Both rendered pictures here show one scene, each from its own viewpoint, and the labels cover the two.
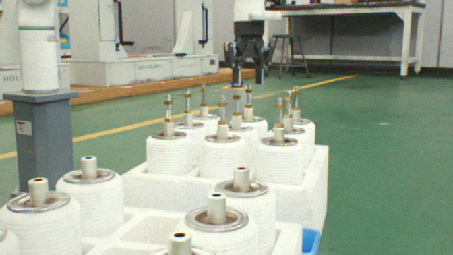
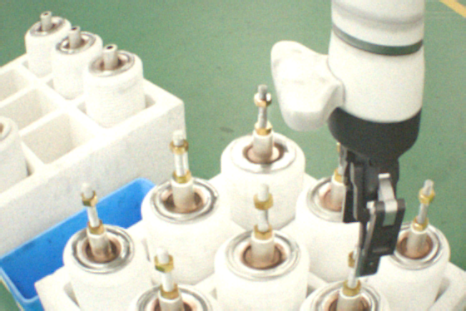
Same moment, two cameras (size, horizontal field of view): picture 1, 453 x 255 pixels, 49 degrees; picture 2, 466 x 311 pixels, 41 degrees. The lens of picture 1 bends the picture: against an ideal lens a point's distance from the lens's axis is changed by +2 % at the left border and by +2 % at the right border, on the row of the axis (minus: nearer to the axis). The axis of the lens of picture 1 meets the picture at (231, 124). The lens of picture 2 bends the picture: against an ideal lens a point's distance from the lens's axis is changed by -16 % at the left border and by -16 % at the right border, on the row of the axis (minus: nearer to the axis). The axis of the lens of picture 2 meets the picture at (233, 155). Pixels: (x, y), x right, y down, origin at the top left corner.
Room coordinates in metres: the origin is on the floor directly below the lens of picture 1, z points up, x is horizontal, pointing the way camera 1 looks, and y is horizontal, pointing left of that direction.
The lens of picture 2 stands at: (1.36, -0.45, 0.76)
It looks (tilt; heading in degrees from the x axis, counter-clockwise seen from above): 37 degrees down; 123
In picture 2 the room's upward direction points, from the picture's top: 2 degrees counter-clockwise
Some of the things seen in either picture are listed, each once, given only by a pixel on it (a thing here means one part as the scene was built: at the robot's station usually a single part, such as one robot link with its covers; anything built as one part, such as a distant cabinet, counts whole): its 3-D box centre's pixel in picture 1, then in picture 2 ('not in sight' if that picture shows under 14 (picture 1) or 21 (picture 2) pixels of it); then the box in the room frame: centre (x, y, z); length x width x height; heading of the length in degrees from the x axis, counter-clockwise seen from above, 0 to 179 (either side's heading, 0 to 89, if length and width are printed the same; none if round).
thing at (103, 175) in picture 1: (89, 176); (111, 63); (0.72, 0.21, 0.25); 0.08 x 0.08 x 0.01
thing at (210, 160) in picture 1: (222, 181); (190, 259); (0.99, 0.02, 0.16); 0.10 x 0.10 x 0.18
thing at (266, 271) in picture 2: (236, 128); (262, 254); (1.11, -0.01, 0.25); 0.08 x 0.08 x 0.01
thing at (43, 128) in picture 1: (45, 144); not in sight; (1.39, 0.53, 0.15); 0.15 x 0.15 x 0.30; 59
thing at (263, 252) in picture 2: (236, 122); (262, 246); (1.11, -0.01, 0.26); 0.02 x 0.02 x 0.03
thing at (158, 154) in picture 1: (170, 177); (263, 213); (1.02, 0.13, 0.16); 0.10 x 0.10 x 0.18
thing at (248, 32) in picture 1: (249, 38); (374, 138); (1.22, -0.04, 0.45); 0.08 x 0.08 x 0.09
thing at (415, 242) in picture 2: (203, 112); (417, 237); (1.25, 0.07, 0.26); 0.02 x 0.02 x 0.03
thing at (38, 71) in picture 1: (39, 61); not in sight; (1.39, 0.53, 0.39); 0.09 x 0.09 x 0.17; 59
